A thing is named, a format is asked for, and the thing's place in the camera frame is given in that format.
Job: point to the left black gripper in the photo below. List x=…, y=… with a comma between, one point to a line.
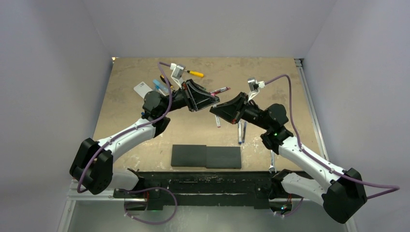
x=203, y=99

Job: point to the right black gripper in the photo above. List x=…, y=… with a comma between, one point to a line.
x=232, y=110

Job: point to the blue white marker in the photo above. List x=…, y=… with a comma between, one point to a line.
x=239, y=126

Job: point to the dark blue gel pen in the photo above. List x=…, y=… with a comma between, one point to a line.
x=244, y=132

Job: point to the pink cap white marker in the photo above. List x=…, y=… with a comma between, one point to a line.
x=217, y=119

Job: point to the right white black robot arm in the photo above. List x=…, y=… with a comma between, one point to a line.
x=340, y=192

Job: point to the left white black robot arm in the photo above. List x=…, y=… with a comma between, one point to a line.
x=93, y=164

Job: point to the red clear pen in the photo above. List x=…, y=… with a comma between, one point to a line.
x=225, y=87

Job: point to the magenta cap marker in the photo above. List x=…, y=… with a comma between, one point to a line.
x=218, y=91

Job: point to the black yellow screwdriver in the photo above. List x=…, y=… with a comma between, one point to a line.
x=164, y=80

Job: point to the black rectangular block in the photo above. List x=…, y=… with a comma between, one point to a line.
x=210, y=157

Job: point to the white square box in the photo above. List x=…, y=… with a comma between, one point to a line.
x=142, y=89

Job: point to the silver wrench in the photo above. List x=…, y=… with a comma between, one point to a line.
x=272, y=168

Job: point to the yellow handle screwdriver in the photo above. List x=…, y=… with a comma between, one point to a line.
x=198, y=74

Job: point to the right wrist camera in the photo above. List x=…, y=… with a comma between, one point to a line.
x=255, y=87

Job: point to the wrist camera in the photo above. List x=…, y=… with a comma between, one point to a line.
x=177, y=72
x=255, y=87

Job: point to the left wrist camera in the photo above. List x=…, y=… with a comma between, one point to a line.
x=177, y=72

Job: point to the black base frame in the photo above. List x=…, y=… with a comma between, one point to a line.
x=257, y=189

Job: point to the aluminium side rail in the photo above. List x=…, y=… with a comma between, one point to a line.
x=317, y=129

